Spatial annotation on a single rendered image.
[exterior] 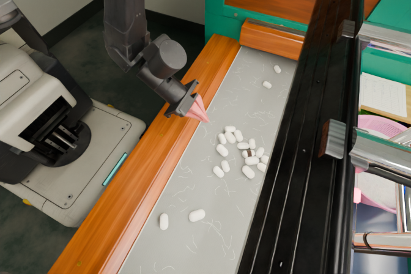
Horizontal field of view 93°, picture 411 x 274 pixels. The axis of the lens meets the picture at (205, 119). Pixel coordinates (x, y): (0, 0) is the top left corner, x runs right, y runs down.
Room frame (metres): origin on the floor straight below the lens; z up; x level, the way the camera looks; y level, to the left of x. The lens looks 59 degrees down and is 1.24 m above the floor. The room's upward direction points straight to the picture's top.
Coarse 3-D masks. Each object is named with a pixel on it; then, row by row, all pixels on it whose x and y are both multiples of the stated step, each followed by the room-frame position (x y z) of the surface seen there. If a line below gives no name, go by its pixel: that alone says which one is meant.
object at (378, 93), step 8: (368, 80) 0.43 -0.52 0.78; (376, 80) 0.43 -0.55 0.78; (384, 80) 0.43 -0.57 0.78; (368, 88) 0.40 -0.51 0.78; (376, 88) 0.40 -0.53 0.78; (384, 88) 0.40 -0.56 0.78; (392, 88) 0.40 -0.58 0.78; (400, 88) 0.40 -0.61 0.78; (368, 96) 0.37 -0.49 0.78; (376, 96) 0.37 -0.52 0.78; (384, 96) 0.37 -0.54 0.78; (392, 96) 0.37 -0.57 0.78; (400, 96) 0.37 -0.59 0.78; (368, 104) 0.34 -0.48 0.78; (376, 104) 0.34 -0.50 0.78; (384, 104) 0.34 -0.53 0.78; (392, 104) 0.34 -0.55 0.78; (400, 104) 0.34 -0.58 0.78; (392, 112) 0.31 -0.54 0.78; (400, 112) 0.31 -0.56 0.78
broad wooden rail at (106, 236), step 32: (192, 64) 0.52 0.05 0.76; (224, 64) 0.53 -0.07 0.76; (160, 128) 0.26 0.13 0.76; (192, 128) 0.27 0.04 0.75; (128, 160) 0.17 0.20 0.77; (160, 160) 0.17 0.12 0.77; (128, 192) 0.09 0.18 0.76; (160, 192) 0.10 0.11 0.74; (96, 224) 0.02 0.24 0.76; (128, 224) 0.02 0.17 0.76; (64, 256) -0.03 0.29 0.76; (96, 256) -0.03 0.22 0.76
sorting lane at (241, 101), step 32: (256, 64) 0.55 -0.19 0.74; (288, 64) 0.55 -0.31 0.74; (224, 96) 0.40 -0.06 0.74; (256, 96) 0.40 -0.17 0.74; (256, 128) 0.28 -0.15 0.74; (192, 160) 0.18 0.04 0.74; (192, 192) 0.10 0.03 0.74; (224, 192) 0.10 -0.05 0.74; (256, 192) 0.10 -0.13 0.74; (192, 224) 0.03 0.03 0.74; (224, 224) 0.03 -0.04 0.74; (128, 256) -0.03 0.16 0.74; (160, 256) -0.03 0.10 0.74; (192, 256) -0.03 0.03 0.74; (224, 256) -0.03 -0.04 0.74
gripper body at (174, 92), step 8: (176, 80) 0.30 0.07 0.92; (160, 88) 0.28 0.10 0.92; (168, 88) 0.28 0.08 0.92; (176, 88) 0.28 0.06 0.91; (184, 88) 0.29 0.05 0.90; (192, 88) 0.30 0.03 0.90; (160, 96) 0.28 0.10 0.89; (168, 96) 0.27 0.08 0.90; (176, 96) 0.27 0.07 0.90; (184, 96) 0.27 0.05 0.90; (176, 104) 0.26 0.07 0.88; (168, 112) 0.25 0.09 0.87; (176, 112) 0.23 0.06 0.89
